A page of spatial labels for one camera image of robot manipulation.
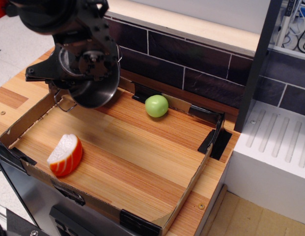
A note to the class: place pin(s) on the white dish rack counter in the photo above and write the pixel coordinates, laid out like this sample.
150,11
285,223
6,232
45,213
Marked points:
267,166

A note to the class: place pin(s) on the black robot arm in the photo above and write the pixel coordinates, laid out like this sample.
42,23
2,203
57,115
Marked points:
53,7

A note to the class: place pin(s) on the green toy apple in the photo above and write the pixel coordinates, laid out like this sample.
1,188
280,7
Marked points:
156,106

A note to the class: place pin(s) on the salmon sushi toy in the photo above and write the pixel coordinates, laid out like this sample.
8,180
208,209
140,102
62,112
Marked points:
66,156

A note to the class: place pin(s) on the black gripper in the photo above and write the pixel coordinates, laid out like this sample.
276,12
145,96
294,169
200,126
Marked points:
84,50

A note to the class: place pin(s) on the stainless steel metal pot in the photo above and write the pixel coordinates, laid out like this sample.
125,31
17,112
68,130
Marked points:
98,93

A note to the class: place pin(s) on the dark grey vertical post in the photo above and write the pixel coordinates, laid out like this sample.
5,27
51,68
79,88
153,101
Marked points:
258,61

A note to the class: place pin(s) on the cardboard fence with black tape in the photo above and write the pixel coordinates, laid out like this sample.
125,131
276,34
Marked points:
138,175

